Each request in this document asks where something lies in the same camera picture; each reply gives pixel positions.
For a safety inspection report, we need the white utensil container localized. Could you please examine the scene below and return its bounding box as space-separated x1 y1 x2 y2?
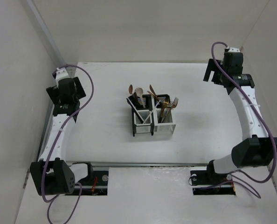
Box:
152 94 176 135

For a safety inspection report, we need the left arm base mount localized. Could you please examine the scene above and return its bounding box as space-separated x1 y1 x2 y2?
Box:
70 162 109 196

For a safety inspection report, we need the silver metal fork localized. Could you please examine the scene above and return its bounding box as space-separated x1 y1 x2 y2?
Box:
162 101 175 123

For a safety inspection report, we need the black utensil container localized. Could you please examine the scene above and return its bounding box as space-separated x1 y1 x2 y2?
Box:
126 95 154 137

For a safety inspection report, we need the beige plastic spoon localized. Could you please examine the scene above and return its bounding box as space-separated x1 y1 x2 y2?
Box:
135 87 145 108

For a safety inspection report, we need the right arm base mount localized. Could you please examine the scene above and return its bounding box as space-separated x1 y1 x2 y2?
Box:
188 167 236 196

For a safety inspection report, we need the copper round spoon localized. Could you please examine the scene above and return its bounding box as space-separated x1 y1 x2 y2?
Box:
128 84 134 98

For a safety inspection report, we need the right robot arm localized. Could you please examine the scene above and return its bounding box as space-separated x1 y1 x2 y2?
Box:
40 49 277 184

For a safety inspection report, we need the black chopstick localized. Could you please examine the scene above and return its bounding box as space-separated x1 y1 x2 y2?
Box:
139 107 153 124

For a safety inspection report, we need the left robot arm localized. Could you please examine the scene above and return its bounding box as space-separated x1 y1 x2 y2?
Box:
30 77 94 196

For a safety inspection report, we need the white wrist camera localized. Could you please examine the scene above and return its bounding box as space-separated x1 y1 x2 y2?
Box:
52 67 70 82
225 46 240 53

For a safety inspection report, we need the aluminium frame rail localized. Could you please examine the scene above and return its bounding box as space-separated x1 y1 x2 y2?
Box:
21 0 66 161

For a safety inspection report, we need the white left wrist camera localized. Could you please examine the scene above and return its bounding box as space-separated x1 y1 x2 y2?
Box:
52 67 70 82

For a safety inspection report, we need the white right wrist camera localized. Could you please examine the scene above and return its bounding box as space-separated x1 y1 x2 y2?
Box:
225 46 240 53

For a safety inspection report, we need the copper fork with tines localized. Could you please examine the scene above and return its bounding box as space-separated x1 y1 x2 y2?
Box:
165 97 179 123

